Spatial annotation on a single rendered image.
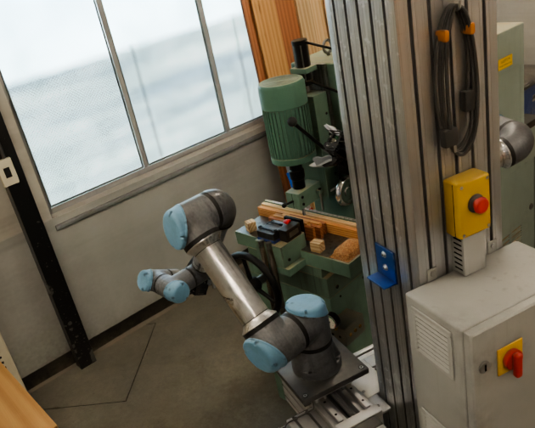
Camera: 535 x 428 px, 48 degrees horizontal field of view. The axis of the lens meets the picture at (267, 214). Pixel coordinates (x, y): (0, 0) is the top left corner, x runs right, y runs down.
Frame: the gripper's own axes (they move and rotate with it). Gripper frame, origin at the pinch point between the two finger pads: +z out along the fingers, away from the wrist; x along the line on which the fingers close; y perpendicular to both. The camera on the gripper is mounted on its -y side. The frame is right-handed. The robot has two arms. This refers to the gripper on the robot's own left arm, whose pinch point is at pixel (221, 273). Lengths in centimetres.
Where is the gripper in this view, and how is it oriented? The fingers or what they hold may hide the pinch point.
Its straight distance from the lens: 232.7
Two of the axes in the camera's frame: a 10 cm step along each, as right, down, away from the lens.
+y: -1.9, 9.8, 1.1
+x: 6.8, 2.1, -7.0
